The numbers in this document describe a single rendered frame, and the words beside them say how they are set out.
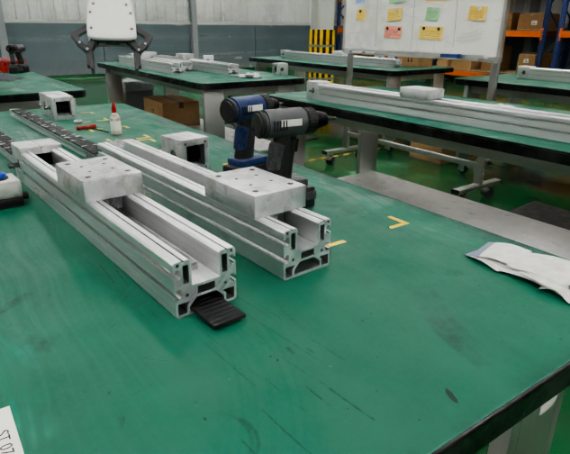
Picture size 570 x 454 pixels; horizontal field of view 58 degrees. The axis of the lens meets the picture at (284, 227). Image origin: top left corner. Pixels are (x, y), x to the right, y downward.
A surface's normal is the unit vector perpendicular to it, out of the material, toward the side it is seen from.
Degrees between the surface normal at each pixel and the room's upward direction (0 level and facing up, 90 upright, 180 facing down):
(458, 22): 90
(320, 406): 0
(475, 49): 90
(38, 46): 90
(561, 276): 6
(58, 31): 90
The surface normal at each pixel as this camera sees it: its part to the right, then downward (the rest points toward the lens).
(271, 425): 0.01, -0.93
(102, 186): 0.62, 0.29
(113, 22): 0.27, -0.09
